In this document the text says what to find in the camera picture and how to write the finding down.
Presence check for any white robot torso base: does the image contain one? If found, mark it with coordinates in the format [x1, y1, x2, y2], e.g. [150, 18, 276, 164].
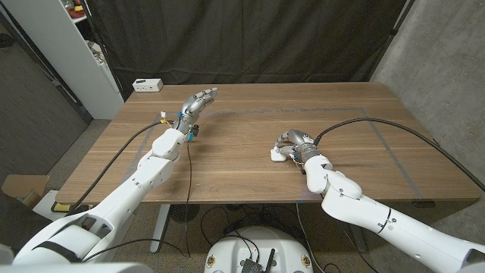
[203, 226, 314, 273]

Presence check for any white flat floor board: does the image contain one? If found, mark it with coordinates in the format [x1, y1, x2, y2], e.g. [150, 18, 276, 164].
[30, 189, 73, 224]

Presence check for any round black floor fan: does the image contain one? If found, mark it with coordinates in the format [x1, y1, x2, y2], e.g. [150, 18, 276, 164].
[169, 204, 201, 224]

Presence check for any black antenna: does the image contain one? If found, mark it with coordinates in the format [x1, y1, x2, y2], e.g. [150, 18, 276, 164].
[264, 248, 277, 273]

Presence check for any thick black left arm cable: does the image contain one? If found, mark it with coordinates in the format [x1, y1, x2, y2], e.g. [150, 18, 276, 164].
[66, 119, 175, 217]

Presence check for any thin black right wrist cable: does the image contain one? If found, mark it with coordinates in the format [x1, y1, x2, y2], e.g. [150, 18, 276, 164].
[318, 191, 380, 273]

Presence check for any brown cardboard box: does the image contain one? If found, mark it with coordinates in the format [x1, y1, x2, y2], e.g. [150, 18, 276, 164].
[0, 174, 50, 212]

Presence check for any grey table leg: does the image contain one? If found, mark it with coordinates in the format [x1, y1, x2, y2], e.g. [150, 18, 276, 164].
[346, 221, 368, 253]
[149, 204, 171, 254]

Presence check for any yellow floor item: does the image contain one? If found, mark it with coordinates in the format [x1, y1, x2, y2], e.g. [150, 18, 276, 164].
[51, 201, 83, 214]

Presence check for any thin black shoulder cable loop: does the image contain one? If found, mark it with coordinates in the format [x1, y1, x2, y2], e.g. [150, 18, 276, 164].
[81, 237, 185, 263]

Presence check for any black curtain backdrop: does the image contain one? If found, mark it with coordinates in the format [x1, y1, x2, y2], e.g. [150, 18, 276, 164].
[81, 0, 416, 102]

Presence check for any white airpods case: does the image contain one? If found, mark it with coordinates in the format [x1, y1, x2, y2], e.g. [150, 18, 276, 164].
[269, 148, 288, 163]

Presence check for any white robot head cover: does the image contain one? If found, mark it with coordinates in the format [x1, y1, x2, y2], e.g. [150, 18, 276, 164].
[0, 261, 155, 273]

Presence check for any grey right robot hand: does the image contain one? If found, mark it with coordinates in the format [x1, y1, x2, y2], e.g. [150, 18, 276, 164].
[273, 129, 321, 165]

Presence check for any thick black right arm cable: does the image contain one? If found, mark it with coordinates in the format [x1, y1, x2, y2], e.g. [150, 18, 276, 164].
[313, 117, 485, 193]

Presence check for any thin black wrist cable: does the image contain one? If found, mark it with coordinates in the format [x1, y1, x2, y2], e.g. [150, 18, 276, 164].
[184, 140, 192, 259]
[318, 191, 380, 273]

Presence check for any grey floor cable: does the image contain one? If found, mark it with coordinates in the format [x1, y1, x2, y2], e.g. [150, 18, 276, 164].
[295, 202, 327, 273]

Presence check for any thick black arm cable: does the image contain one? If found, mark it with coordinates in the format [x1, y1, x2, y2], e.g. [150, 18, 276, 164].
[66, 119, 175, 217]
[313, 117, 485, 193]

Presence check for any white shelf cabinet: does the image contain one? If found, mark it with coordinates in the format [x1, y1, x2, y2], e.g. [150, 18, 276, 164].
[0, 0, 126, 121]

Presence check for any white power strip box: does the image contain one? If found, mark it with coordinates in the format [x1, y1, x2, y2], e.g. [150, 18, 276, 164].
[132, 78, 164, 93]

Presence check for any thin black left wrist cable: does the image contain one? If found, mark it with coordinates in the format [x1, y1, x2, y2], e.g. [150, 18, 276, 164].
[184, 140, 192, 259]

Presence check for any black floor cable bundle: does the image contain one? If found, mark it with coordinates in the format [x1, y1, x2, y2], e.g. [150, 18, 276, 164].
[199, 204, 297, 247]

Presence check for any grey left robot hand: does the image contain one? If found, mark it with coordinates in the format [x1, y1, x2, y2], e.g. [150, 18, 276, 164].
[176, 87, 219, 142]

